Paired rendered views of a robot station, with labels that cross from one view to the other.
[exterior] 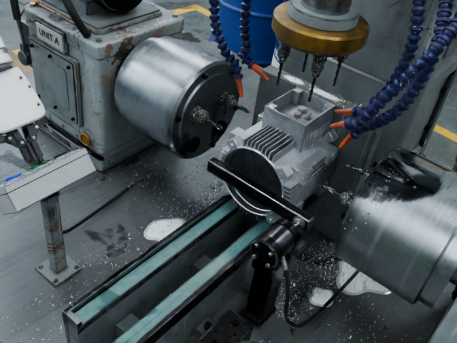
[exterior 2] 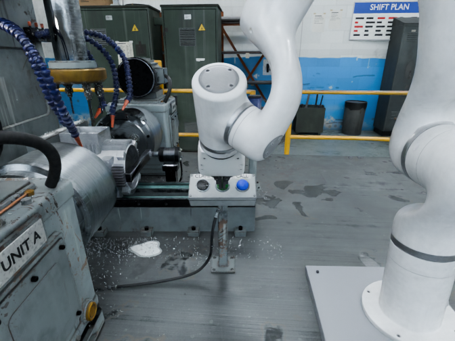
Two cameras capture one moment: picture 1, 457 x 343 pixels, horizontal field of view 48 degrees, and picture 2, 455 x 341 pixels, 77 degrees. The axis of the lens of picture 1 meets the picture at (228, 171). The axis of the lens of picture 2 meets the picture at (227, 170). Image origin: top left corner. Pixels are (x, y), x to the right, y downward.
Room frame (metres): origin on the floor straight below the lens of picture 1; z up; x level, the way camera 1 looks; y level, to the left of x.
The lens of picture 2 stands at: (1.07, 0.89, 1.37)
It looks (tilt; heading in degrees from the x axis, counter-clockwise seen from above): 22 degrees down; 236
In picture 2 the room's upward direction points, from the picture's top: straight up
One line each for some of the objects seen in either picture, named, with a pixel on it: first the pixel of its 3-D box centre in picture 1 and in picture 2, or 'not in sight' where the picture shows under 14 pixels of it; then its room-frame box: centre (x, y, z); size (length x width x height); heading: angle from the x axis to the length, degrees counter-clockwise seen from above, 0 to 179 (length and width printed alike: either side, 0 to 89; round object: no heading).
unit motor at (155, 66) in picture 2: not in sight; (153, 99); (0.51, -0.61, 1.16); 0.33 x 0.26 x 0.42; 56
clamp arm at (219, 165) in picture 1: (257, 192); (140, 164); (0.78, -0.06, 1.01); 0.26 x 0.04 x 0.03; 56
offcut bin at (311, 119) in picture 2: not in sight; (309, 111); (-3.24, -2.69, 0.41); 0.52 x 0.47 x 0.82; 141
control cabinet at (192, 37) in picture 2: not in sight; (195, 86); (-0.92, -2.81, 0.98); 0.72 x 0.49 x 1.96; 141
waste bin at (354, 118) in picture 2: not in sight; (353, 118); (-3.94, -2.21, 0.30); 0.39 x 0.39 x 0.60
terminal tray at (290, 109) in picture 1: (297, 119); (87, 140); (0.93, -0.13, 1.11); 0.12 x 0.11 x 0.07; 146
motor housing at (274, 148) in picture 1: (279, 162); (103, 166); (0.90, -0.11, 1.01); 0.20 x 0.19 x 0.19; 146
